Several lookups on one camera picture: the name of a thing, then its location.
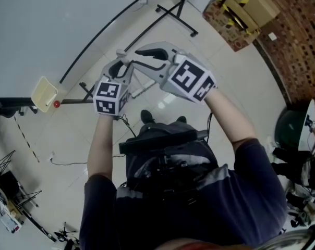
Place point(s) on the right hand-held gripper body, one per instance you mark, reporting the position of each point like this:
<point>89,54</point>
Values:
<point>188,74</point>

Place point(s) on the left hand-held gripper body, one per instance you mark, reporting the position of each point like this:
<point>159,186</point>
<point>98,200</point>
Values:
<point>106,90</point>

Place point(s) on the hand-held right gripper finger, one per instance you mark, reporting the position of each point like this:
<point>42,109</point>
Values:
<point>153,74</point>
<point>160,47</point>

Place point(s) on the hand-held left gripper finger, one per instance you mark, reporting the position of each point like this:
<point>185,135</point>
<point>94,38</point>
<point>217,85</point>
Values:
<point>106,70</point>
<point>129,73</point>

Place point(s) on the white broom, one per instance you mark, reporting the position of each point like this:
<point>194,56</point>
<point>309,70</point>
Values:
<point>121,53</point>

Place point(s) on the person's left forearm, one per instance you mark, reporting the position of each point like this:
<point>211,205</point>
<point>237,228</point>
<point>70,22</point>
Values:
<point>100,144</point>

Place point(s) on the person's right forearm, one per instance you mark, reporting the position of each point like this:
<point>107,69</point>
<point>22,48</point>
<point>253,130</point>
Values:
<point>230,118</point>

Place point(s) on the person's left black shoe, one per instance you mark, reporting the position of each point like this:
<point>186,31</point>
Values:
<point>147,116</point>

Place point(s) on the person's black shoe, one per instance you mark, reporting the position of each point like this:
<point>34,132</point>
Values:
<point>181,119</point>
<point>147,116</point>

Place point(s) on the person's right black shoe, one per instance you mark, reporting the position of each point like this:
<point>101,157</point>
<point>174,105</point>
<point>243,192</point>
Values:
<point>181,119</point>

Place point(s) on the brown printed cardboard box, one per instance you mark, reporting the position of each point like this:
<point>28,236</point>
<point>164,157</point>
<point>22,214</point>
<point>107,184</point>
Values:
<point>225,27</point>

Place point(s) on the beige box with red button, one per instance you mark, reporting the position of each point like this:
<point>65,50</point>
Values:
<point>44,92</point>

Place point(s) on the black chest-mounted device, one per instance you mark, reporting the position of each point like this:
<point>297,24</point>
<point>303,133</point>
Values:
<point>160,139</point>

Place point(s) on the striped floor tape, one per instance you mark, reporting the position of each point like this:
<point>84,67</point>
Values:
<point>27,139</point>

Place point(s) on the plain cardboard box yellow tape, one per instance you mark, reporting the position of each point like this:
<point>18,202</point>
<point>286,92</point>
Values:
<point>261,12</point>

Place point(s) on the black office chair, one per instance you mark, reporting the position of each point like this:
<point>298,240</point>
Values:
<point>6,112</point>

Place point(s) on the dark green round bin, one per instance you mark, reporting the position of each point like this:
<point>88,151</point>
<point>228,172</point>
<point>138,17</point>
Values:
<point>288,129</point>

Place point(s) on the person's dark shirt torso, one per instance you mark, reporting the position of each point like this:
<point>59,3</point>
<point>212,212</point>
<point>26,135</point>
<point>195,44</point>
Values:
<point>212,204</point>

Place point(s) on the white round table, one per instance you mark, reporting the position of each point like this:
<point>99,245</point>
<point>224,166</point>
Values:
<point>304,142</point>

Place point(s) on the black box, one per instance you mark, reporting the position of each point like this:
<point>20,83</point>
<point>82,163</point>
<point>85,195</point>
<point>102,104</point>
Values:
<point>7,185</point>

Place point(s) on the small black tripod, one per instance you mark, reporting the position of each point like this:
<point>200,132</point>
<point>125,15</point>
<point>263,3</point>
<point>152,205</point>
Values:
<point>65,234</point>

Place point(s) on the black and white chair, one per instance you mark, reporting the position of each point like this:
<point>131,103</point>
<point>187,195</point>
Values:
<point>72,245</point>

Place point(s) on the white box red label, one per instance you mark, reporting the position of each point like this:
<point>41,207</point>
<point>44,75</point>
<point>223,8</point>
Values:
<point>11,223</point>

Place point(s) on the grey table with black frame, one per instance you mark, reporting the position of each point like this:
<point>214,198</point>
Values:
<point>42,35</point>

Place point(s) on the black chest mount bracket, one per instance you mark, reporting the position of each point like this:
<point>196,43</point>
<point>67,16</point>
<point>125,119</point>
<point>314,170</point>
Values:
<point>168,168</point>

